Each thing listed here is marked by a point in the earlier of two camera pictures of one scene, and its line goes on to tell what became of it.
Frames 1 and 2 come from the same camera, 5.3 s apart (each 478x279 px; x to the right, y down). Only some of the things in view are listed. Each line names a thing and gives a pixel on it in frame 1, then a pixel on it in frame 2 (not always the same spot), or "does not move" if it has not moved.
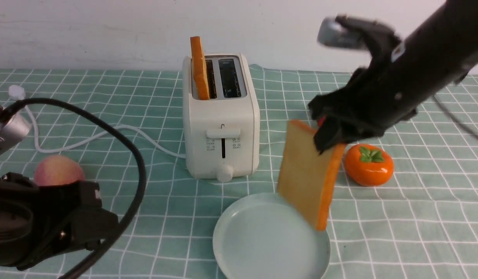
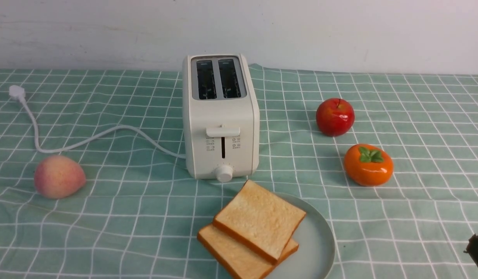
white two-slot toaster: (222, 134) does not move
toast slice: (306, 178) to (239, 260)
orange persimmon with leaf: (368, 165) does not move
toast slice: (199, 68) to (264, 221)
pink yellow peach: (56, 169) does not move
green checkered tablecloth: (126, 129) does not move
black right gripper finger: (330, 134) to (477, 248)
